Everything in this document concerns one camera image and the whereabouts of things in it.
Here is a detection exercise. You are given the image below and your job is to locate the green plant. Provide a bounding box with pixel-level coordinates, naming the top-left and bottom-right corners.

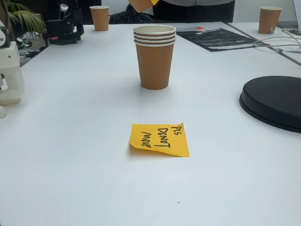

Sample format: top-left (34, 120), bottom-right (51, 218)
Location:
top-left (3, 0), bottom-right (47, 33)

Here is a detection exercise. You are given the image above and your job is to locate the silver laptop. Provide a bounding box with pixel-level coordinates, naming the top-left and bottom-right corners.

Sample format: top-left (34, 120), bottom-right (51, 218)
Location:
top-left (276, 0), bottom-right (301, 30)

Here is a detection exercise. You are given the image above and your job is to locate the brown paper cup with logo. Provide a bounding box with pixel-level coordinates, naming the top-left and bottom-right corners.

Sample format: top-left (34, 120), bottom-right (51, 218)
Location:
top-left (258, 6), bottom-right (283, 34)

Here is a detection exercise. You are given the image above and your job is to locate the brown stacked paper cup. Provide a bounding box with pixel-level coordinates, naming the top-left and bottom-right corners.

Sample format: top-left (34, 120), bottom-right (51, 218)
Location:
top-left (134, 40), bottom-right (176, 90)
top-left (133, 24), bottom-right (177, 35)
top-left (134, 36), bottom-right (177, 43)
top-left (133, 32), bottom-right (177, 40)

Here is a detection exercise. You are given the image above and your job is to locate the white cable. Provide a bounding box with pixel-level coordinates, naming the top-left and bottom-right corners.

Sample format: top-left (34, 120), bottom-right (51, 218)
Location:
top-left (253, 29), bottom-right (301, 54)

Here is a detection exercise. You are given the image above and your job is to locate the black round disc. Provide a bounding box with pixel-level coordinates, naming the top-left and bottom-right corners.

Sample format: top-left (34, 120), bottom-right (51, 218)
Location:
top-left (239, 75), bottom-right (301, 134)

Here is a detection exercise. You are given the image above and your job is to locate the black printed brochure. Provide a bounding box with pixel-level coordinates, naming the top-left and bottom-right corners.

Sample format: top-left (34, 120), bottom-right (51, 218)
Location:
top-left (175, 25), bottom-right (271, 52)

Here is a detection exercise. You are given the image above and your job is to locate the person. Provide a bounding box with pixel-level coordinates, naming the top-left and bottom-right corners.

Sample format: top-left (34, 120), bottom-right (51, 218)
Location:
top-left (152, 0), bottom-right (236, 24)

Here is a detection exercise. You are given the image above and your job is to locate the black bag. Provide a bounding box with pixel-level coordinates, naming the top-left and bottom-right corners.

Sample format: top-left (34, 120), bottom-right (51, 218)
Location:
top-left (109, 3), bottom-right (155, 25)

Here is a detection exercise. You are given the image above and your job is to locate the brown paper cup with note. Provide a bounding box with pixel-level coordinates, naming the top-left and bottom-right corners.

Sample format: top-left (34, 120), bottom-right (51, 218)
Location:
top-left (128, 0), bottom-right (153, 14)

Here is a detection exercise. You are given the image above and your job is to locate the plain brown paper cup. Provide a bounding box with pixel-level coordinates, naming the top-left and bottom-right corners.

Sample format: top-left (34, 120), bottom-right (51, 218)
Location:
top-left (89, 6), bottom-right (110, 32)

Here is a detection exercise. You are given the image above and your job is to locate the yellow handwritten sticky note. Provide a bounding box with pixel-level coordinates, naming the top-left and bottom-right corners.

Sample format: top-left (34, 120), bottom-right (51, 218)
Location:
top-left (128, 122), bottom-right (190, 158)

